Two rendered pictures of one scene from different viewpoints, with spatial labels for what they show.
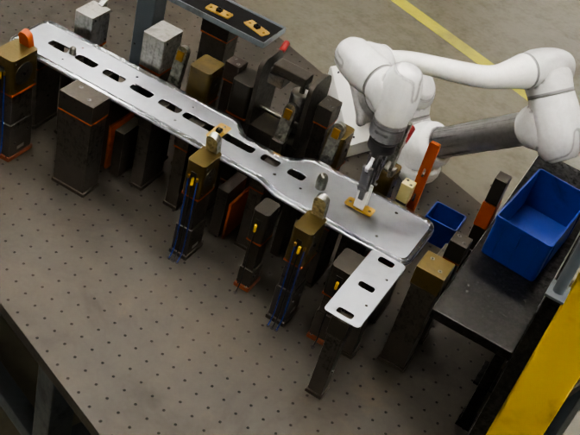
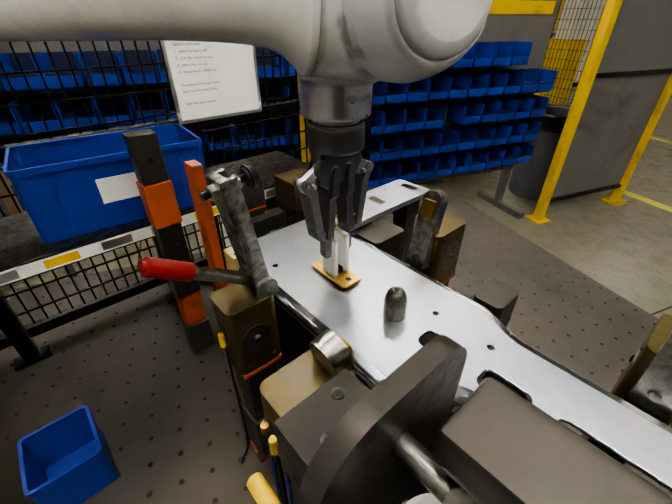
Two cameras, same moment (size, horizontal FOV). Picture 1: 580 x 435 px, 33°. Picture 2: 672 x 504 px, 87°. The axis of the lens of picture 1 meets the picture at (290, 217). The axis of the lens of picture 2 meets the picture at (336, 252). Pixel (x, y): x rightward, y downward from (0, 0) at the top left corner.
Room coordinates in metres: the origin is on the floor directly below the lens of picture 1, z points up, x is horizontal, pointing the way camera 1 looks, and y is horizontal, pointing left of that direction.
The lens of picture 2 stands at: (2.56, 0.06, 1.35)
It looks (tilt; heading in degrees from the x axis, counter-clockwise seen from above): 33 degrees down; 209
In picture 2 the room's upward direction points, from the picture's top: straight up
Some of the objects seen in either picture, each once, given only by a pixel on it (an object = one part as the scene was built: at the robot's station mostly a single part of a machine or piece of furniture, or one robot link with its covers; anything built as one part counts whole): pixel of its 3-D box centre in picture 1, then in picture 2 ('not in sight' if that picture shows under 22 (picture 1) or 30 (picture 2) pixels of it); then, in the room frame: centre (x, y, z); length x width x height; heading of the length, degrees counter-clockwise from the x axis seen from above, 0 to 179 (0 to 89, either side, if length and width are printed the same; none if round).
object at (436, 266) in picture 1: (414, 312); (302, 243); (1.94, -0.39, 0.88); 0.08 x 0.08 x 0.36; 71
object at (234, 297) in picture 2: (374, 211); (250, 384); (2.33, -0.23, 0.87); 0.10 x 0.07 x 0.35; 161
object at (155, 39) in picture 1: (157, 85); not in sight; (2.59, 0.52, 0.90); 0.13 x 0.08 x 0.41; 161
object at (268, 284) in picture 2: not in sight; (266, 287); (2.30, -0.20, 1.06); 0.03 x 0.01 x 0.03; 161
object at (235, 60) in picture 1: (224, 115); not in sight; (2.54, 0.29, 0.90); 0.05 x 0.05 x 0.40; 71
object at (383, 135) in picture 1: (387, 128); (335, 95); (2.16, -0.17, 1.28); 0.09 x 0.09 x 0.06
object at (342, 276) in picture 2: (360, 205); (335, 269); (2.16, -0.18, 1.01); 0.08 x 0.04 x 0.01; 71
